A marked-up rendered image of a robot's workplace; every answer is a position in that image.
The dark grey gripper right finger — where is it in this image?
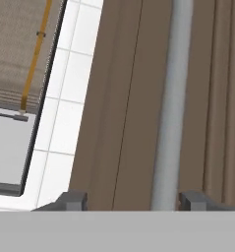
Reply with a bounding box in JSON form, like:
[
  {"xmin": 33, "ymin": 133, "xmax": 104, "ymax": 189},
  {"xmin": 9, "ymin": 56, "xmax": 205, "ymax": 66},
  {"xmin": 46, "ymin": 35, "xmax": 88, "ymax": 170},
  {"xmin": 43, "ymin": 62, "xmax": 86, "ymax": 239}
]
[{"xmin": 179, "ymin": 190, "xmax": 235, "ymax": 212}]

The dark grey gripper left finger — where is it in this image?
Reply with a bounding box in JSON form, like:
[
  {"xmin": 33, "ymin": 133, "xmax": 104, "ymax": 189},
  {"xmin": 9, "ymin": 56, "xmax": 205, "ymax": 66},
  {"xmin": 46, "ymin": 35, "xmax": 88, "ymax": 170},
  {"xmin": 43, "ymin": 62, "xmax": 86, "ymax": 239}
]
[{"xmin": 31, "ymin": 190, "xmax": 88, "ymax": 212}]

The brown cabinet door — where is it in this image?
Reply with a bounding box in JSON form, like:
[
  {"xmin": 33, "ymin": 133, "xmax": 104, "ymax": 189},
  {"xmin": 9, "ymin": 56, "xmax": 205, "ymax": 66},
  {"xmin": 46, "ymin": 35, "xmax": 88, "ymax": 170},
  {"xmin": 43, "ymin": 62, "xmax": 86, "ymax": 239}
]
[{"xmin": 68, "ymin": 0, "xmax": 235, "ymax": 212}]

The window with woven blind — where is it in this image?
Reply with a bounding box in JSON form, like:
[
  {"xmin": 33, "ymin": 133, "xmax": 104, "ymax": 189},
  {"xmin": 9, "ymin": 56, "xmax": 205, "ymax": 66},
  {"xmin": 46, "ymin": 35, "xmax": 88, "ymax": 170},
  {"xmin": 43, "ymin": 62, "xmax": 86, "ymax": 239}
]
[{"xmin": 0, "ymin": 0, "xmax": 69, "ymax": 197}]

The grey cabinet door handle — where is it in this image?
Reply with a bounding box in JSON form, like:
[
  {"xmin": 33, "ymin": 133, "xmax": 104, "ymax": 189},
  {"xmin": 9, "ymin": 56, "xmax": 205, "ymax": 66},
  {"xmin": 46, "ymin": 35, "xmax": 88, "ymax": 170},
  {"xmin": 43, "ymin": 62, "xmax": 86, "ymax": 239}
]
[{"xmin": 149, "ymin": 0, "xmax": 195, "ymax": 212}]

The yellow blind cord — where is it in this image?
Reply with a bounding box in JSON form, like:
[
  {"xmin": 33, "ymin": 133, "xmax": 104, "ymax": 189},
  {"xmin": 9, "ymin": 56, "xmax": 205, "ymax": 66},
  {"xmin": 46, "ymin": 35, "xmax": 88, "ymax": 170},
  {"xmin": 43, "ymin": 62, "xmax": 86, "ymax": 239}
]
[{"xmin": 20, "ymin": 0, "xmax": 54, "ymax": 112}]

